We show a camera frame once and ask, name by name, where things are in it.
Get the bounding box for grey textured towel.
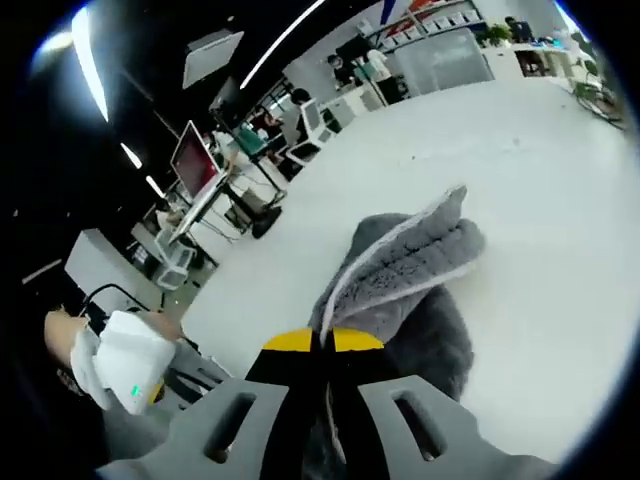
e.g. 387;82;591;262
299;184;489;480

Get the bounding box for white cabinet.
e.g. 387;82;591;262
64;227;167;317

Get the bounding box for white office chair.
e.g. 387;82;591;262
282;97;332;166
152;229;197;292

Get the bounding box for white monitor desk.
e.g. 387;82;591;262
164;169;237;247

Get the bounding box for red computer monitor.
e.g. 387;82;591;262
169;119;226;201

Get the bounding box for green chair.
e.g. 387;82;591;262
239;124;267;157

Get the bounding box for curved ceiling light strip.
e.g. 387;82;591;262
69;7;111;121
240;0;326;90

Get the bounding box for ceiling air conditioner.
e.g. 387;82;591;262
182;29;246;91

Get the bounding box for grey mesh chair back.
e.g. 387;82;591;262
393;27;496;97

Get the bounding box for green potted plant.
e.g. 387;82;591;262
572;59;627;132

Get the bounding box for shelf with white bins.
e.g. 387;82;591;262
359;0;482;51

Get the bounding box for small green plants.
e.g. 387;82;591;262
474;23;514;48

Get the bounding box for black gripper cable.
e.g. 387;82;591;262
81;282;147;322

